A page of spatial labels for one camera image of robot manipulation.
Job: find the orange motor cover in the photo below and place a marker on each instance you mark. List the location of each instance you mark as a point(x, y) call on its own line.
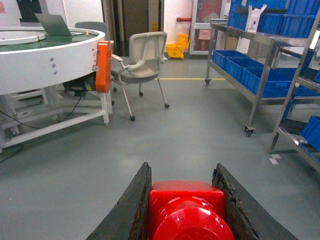
point(104, 64)

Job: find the steel shelf rack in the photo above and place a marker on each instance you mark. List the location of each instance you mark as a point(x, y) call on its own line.
point(306, 77)

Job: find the grey office chair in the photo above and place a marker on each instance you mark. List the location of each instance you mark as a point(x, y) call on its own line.
point(146, 53)

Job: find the steel wheeled shelf cart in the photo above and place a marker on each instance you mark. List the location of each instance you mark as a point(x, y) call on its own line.
point(262, 46)

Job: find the open laptop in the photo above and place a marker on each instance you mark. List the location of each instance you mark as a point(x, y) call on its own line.
point(54, 25)

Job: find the red toy block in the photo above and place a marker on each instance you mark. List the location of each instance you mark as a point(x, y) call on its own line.
point(187, 210)

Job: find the blue crate on cart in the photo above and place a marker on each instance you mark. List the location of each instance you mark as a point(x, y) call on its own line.
point(277, 85)
point(234, 66)
point(219, 56)

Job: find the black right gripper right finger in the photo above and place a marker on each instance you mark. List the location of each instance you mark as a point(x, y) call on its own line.
point(247, 219)

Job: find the yellow mop bucket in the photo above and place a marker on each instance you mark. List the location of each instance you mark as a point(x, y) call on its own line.
point(177, 50)

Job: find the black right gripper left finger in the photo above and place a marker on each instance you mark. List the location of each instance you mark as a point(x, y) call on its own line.
point(128, 219)

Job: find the white round conveyor table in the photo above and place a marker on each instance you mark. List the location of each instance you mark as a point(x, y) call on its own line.
point(32, 65)

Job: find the blue crate with white foam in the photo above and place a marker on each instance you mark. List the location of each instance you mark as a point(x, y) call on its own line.
point(311, 132)

